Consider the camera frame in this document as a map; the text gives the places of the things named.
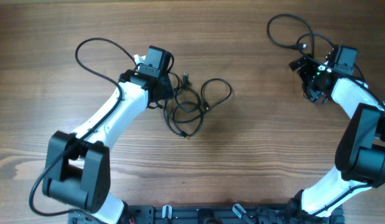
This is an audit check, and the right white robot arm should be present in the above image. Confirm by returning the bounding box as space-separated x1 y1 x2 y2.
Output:
286 45 385 218

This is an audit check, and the thin black USB cable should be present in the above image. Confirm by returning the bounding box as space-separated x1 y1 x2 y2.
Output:
173 78 233 124

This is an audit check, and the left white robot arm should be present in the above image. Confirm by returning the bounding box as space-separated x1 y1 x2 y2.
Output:
40 46 174 223

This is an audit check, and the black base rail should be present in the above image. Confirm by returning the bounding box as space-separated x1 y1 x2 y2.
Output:
67 203 345 224

